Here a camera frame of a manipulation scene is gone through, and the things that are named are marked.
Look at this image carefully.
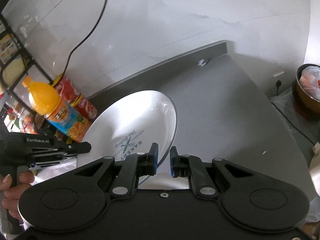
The person's left hand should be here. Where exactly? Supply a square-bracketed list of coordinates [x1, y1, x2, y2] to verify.
[1, 170, 35, 223]

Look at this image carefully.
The brown pot with trash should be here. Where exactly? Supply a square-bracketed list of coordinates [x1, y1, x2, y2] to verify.
[296, 63, 319, 114]

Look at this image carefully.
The white air fryer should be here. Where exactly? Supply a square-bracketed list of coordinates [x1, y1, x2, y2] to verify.
[309, 154, 320, 195]

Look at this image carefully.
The black power cable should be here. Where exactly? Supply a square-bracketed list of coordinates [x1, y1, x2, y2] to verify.
[51, 0, 112, 86]

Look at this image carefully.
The black wire kitchen rack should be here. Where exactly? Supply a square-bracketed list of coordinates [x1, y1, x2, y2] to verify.
[1, 16, 53, 135]

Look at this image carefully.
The white bakery print plate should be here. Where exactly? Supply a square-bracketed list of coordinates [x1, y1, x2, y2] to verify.
[76, 90, 179, 186]

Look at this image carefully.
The red cola can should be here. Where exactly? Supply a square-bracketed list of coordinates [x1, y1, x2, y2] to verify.
[52, 74, 97, 121]

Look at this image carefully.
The orange juice bottle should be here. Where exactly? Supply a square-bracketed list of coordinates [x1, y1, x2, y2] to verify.
[22, 75, 91, 142]

